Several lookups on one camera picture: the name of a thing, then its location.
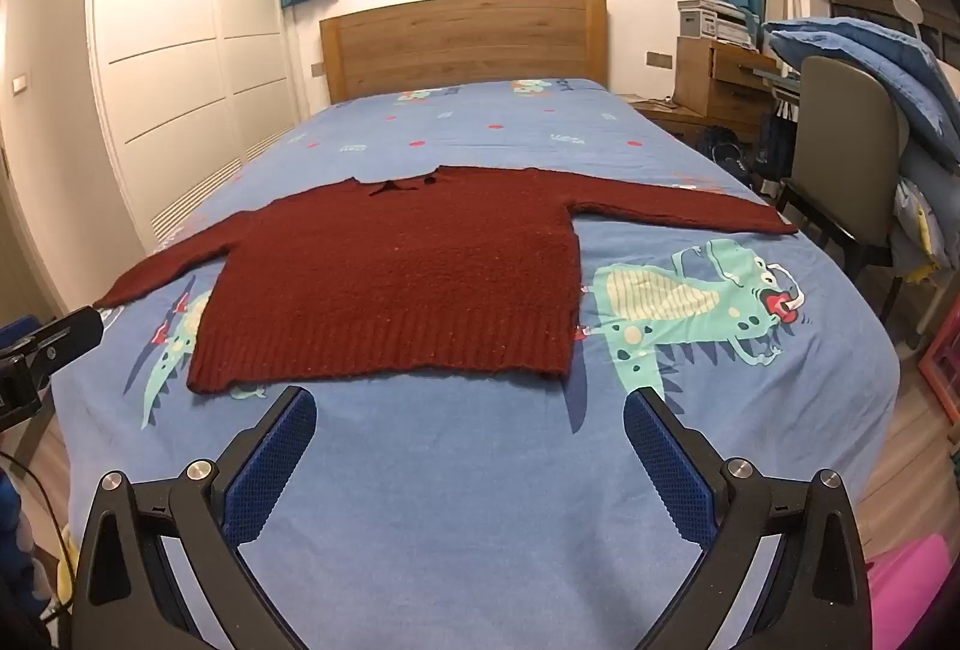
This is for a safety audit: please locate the pink plastic object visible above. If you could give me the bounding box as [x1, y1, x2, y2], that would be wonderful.
[866, 534, 955, 650]

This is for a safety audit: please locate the dark blue backpack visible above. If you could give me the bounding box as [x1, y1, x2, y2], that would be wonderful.
[694, 125, 753, 175]

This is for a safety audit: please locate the white printer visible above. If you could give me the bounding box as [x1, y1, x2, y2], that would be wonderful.
[677, 0, 760, 46]

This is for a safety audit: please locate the cardboard box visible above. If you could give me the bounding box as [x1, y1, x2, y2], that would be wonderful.
[634, 36, 781, 142]

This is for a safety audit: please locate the white wardrobe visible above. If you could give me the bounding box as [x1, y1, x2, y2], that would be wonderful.
[86, 0, 302, 250]

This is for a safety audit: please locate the black cable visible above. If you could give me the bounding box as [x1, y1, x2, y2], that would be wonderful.
[0, 449, 77, 595]

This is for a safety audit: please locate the white lamp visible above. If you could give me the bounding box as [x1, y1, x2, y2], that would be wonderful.
[892, 0, 928, 45]

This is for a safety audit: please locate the blue dinosaur print bedsheet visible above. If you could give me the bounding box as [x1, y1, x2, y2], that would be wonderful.
[49, 78, 901, 650]

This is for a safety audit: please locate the red plastic crate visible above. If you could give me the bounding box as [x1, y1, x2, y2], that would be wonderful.
[919, 312, 960, 412]

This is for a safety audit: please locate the grey chair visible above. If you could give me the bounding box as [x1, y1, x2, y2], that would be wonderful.
[772, 53, 912, 322]

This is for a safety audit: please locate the blue duvet pile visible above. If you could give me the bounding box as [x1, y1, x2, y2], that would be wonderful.
[761, 16, 960, 171]

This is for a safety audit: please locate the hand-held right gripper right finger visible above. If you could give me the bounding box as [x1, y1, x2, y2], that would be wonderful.
[622, 387, 875, 650]

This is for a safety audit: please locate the dark red knitted sweater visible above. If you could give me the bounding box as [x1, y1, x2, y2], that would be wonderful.
[94, 166, 800, 396]

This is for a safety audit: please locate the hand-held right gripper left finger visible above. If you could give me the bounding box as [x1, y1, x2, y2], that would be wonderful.
[69, 386, 320, 650]

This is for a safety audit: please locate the wooden headboard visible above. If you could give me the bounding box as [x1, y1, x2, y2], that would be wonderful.
[319, 0, 607, 105]

